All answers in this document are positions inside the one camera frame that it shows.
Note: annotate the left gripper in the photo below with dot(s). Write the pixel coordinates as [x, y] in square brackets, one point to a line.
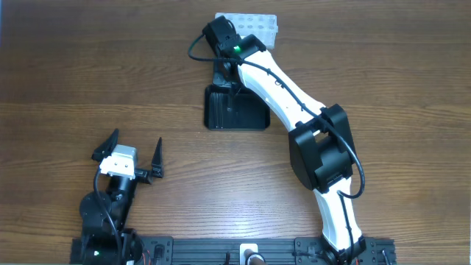
[144, 176]

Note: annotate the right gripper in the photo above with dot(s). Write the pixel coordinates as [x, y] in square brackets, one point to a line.
[221, 79]

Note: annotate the clear test tube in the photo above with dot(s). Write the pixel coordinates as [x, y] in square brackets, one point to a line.
[222, 110]
[230, 101]
[215, 110]

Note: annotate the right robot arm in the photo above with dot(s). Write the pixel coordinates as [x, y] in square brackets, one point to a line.
[272, 84]

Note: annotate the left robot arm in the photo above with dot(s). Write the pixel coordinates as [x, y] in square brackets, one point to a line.
[95, 213]

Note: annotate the black tray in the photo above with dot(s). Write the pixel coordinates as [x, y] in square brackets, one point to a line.
[250, 114]

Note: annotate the white test tube rack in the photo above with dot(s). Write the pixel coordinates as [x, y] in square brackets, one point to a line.
[257, 25]

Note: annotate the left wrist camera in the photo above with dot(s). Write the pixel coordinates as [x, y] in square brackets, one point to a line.
[119, 163]

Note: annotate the mounting rail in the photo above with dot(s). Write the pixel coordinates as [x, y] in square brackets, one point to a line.
[206, 252]

